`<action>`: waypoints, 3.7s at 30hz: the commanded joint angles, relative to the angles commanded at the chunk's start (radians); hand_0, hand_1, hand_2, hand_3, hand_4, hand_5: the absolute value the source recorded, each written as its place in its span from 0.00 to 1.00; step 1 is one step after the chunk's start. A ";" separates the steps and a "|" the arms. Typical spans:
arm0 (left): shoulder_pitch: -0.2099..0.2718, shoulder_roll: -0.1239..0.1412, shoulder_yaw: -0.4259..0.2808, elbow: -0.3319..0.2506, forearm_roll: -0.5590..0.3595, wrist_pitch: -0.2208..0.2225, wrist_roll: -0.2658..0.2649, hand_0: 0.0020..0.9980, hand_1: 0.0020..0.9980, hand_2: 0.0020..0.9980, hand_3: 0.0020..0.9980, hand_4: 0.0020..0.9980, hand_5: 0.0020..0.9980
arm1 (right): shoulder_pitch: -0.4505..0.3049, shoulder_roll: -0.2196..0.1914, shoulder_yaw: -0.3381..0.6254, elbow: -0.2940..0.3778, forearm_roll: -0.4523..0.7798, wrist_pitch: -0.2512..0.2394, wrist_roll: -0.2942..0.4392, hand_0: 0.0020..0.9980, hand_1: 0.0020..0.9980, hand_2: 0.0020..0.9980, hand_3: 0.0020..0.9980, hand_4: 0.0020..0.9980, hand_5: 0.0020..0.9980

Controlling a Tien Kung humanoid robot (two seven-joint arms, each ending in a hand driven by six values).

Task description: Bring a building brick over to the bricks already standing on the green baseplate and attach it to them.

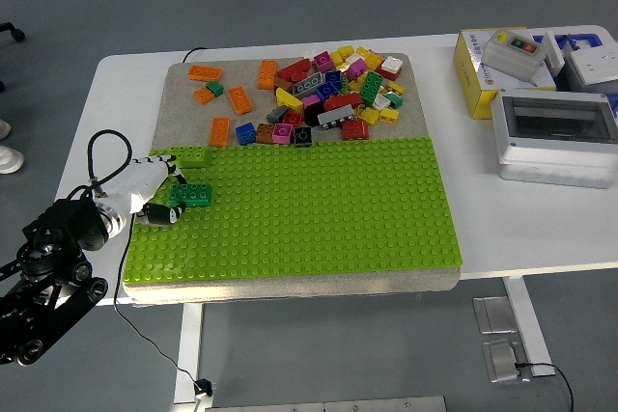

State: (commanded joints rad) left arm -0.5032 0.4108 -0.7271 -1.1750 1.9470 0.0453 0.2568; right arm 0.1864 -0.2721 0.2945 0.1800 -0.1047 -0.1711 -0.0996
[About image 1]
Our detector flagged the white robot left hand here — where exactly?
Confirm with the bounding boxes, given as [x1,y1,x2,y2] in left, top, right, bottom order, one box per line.
[101,153,189,229]

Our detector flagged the dark green 2x4 brick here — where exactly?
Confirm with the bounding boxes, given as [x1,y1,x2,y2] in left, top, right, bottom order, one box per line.
[167,182,213,209]
[355,70,385,108]

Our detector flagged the lime green 2x4 brick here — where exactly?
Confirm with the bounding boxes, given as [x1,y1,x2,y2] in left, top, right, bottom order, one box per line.
[169,146,209,170]

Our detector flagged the orange 2x4 brick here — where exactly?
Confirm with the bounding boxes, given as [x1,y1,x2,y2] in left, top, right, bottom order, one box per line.
[257,59,279,91]
[187,64,224,83]
[226,85,254,116]
[209,116,231,148]

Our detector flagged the yellow curved brick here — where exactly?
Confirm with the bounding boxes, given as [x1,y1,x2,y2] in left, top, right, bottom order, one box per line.
[274,87,304,114]

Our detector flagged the lime green baseplate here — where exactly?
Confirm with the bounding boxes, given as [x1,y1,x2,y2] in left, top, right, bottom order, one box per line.
[122,135,464,287]

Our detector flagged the long red brick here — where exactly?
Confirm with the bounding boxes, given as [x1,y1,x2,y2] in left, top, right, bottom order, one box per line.
[275,58,314,83]

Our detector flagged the grey 2x4 brick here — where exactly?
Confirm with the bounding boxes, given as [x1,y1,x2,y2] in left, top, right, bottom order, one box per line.
[291,72,324,97]

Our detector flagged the long grey brick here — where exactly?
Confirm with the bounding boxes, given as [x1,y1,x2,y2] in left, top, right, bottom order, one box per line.
[317,107,352,131]

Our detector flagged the red sloped 2x2 brick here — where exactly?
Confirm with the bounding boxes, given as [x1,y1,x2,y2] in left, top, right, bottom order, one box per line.
[341,119,370,142]

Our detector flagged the grey-brown mat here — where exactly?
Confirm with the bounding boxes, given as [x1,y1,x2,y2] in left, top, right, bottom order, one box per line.
[123,51,463,307]

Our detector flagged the black office chair base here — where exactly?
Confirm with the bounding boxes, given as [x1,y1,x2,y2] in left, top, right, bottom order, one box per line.
[0,20,26,94]

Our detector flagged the black white power plug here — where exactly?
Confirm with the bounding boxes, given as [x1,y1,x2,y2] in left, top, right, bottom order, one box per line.
[192,376,216,401]

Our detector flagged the long metal floor plate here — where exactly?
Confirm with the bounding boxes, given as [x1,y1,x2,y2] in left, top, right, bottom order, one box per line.
[205,395,448,412]

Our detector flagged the yellow cardboard box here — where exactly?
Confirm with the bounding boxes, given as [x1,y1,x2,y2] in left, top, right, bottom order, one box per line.
[452,27,561,121]

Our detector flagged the white distribution box clear cover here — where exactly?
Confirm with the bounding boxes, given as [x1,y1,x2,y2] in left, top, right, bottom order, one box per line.
[490,88,618,190]

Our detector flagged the blue plastic bin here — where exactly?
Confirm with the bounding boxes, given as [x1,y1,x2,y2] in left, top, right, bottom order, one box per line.
[530,31,618,119]

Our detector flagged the thin black cable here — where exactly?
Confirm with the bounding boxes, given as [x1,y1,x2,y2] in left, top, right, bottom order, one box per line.
[113,46,209,387]

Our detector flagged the white push-button switch box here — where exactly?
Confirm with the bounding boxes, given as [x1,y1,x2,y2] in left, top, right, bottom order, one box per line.
[481,29,549,85]

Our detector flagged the black floor cable with plug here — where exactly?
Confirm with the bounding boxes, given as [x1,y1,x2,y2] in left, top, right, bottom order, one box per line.
[514,361,576,412]

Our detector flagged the white switch plate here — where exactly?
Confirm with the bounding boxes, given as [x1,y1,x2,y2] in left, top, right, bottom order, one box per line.
[544,30,564,78]

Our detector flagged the white wall socket panel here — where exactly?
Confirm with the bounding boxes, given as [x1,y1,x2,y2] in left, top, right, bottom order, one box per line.
[563,42,618,93]

